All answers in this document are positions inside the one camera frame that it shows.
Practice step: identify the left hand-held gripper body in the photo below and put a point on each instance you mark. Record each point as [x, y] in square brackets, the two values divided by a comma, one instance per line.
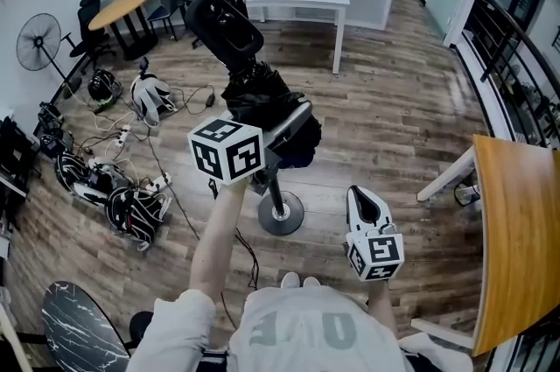
[225, 151]

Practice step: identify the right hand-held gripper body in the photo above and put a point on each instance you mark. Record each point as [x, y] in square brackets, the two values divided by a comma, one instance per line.
[378, 254]

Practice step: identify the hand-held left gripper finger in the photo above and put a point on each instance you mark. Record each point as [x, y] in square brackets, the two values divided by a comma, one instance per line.
[289, 123]

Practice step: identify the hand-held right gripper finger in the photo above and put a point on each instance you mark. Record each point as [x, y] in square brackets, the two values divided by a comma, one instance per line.
[352, 217]
[382, 212]

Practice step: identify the black umbrella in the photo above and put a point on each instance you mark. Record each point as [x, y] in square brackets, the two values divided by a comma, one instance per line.
[258, 94]

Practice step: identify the person's left forearm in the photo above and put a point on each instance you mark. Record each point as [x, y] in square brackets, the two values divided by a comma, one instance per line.
[219, 239]

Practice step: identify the person's right forearm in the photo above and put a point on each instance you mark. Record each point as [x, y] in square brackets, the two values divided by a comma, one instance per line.
[382, 304]

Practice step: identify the black power adapter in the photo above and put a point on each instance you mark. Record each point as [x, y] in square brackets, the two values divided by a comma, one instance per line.
[210, 99]

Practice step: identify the person's right white shoe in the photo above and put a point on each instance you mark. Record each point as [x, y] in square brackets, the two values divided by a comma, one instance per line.
[312, 282]

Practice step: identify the person's white shoe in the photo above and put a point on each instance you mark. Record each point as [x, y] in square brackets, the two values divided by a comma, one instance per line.
[290, 280]
[312, 282]

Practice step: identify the white power strip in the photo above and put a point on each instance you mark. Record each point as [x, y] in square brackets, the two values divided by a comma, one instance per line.
[123, 136]
[158, 183]

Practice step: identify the person's left white shoe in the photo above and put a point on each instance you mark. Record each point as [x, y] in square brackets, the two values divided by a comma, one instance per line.
[290, 280]

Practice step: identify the white and grey helmet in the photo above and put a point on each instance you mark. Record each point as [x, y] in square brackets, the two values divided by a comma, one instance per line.
[149, 96]

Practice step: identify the large black white-striped helmet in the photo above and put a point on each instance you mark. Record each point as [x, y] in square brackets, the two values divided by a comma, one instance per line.
[131, 212]

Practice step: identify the white printed t-shirt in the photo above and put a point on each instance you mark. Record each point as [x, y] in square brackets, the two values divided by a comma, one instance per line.
[319, 361]

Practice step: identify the wooden table with white legs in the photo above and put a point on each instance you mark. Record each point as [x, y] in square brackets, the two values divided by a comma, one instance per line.
[516, 230]

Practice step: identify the black helmet with green trim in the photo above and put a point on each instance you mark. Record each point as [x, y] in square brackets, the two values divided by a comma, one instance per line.
[102, 86]

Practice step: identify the blue chair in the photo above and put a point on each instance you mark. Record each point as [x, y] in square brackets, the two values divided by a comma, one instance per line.
[159, 13]

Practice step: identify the black and white helmet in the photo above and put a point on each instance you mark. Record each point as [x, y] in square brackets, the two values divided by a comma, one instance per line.
[70, 169]

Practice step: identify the black office chair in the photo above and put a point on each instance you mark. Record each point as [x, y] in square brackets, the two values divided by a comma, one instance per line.
[94, 33]
[17, 160]

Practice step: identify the black electronic device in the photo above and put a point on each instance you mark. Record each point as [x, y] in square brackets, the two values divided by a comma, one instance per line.
[50, 121]

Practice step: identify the round wooden table black legs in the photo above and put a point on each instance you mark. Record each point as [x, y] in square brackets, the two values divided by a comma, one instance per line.
[122, 4]

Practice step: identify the black metal railing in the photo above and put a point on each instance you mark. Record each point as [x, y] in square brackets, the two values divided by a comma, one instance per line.
[499, 51]

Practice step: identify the black standing fan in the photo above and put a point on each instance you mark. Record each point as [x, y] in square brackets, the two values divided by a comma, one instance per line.
[38, 42]

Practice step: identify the black marble round table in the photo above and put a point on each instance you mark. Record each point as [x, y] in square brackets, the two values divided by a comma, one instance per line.
[74, 331]

